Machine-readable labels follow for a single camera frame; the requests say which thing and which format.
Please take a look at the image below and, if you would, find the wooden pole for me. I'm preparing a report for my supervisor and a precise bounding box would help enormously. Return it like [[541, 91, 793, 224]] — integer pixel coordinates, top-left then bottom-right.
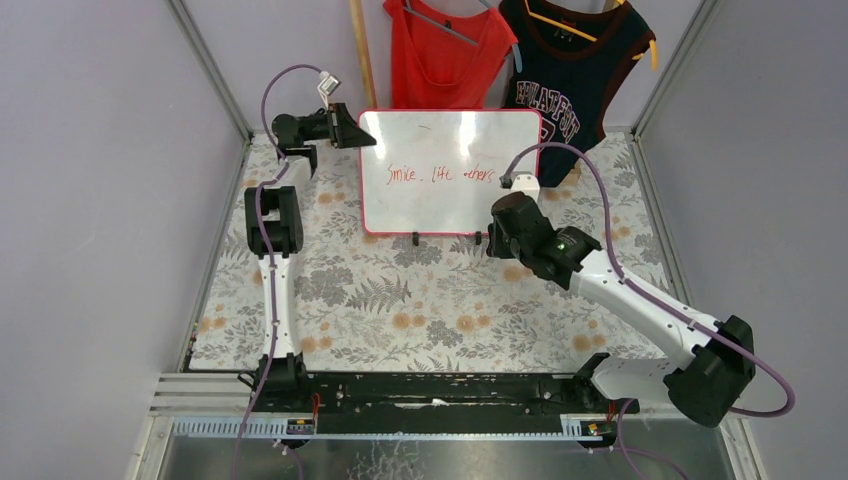
[[348, 0, 378, 109]]

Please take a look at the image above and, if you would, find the red tank top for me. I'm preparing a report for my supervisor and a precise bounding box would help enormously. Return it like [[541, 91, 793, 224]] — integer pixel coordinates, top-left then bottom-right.
[[383, 1, 518, 110]]

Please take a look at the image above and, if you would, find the floral table mat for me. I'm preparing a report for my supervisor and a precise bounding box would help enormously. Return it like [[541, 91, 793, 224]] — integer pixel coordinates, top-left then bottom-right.
[[186, 132, 674, 372]]

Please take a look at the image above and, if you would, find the navy basketball jersey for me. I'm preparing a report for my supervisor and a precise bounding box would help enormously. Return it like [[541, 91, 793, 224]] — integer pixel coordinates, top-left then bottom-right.
[[498, 1, 656, 188]]

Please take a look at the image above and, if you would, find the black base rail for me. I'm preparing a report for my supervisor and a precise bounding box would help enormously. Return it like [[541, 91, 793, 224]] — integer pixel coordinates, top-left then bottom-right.
[[238, 372, 639, 435]]

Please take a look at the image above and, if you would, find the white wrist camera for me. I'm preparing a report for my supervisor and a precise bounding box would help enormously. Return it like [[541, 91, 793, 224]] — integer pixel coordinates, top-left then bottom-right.
[[500, 171, 541, 201], [317, 70, 341, 108]]

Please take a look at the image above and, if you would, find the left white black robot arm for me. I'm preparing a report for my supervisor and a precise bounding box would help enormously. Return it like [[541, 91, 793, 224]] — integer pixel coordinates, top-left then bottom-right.
[[244, 102, 376, 397]]

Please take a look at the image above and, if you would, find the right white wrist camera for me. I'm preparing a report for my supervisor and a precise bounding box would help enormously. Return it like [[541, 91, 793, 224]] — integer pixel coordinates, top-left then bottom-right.
[[500, 171, 541, 201]]

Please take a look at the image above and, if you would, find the blue grey clothes hanger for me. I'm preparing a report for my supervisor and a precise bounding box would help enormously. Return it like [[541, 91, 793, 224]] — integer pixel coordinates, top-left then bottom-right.
[[401, 0, 525, 74]]

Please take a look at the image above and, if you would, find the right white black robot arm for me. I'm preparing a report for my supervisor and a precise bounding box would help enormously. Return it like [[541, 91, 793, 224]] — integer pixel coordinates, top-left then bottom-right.
[[488, 192, 756, 428]]

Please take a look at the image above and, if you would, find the yellow clothes hanger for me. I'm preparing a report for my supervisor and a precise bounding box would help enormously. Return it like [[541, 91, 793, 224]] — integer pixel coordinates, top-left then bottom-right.
[[523, 0, 660, 73]]

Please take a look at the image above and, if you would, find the pink framed whiteboard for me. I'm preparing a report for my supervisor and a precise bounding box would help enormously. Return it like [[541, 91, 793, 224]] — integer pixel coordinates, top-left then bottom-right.
[[358, 109, 542, 235]]

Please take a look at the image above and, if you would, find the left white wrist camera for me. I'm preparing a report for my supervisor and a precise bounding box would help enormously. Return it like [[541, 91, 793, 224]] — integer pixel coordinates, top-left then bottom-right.
[[317, 70, 341, 108]]

